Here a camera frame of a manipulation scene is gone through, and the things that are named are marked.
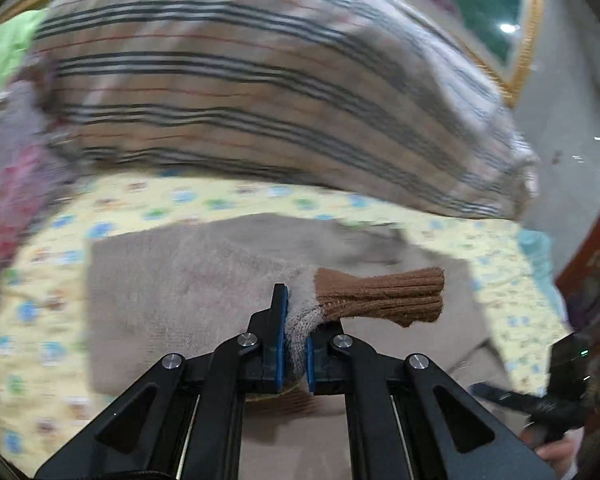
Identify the teal cloth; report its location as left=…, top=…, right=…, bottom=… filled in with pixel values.
left=517, top=229, right=568, bottom=322

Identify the light green blanket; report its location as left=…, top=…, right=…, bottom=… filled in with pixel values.
left=0, top=9, right=47, bottom=90

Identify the gold framed landscape painting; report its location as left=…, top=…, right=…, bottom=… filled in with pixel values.
left=410, top=0, right=544, bottom=107

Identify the plaid beige quilt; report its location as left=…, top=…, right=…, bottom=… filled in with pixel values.
left=31, top=0, right=539, bottom=220

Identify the floral pink pillow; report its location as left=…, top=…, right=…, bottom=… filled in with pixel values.
left=0, top=80, right=79, bottom=269

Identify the beige knit sweater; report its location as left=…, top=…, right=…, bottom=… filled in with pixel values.
left=85, top=214, right=510, bottom=479

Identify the person's right hand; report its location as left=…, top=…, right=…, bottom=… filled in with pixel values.
left=518, top=424, right=584, bottom=479

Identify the yellow cartoon bear bedsheet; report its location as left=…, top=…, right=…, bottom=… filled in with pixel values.
left=0, top=170, right=567, bottom=474

